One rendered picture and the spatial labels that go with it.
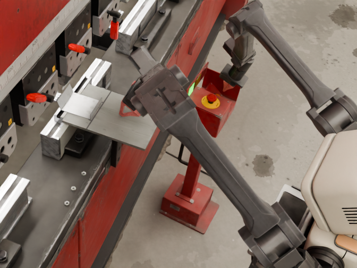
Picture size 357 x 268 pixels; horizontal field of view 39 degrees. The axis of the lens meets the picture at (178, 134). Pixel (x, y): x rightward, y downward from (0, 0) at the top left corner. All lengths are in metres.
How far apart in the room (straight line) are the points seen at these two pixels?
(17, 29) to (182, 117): 0.40
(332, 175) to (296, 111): 2.19
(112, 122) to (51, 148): 0.20
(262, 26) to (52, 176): 0.74
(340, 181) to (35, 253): 0.80
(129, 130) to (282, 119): 1.77
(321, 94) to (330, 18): 2.86
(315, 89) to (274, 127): 1.75
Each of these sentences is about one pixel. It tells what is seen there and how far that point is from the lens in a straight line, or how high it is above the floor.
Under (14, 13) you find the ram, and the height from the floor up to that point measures 1.51.
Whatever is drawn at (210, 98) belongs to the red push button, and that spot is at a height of 0.81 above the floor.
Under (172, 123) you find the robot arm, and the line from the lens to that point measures 0.87.
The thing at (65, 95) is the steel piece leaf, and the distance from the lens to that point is 1.58.
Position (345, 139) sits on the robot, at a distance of 1.17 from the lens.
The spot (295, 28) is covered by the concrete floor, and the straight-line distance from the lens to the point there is 3.95.
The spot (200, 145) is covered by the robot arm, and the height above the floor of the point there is 1.45.
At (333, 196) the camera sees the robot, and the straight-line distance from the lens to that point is 1.07.
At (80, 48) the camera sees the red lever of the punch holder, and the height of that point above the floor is 1.30.
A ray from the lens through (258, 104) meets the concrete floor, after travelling 3.20.
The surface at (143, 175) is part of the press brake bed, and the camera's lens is 2.62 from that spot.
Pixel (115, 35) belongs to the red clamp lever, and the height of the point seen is 1.17.
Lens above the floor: 2.11
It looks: 47 degrees down
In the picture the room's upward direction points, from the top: 12 degrees clockwise
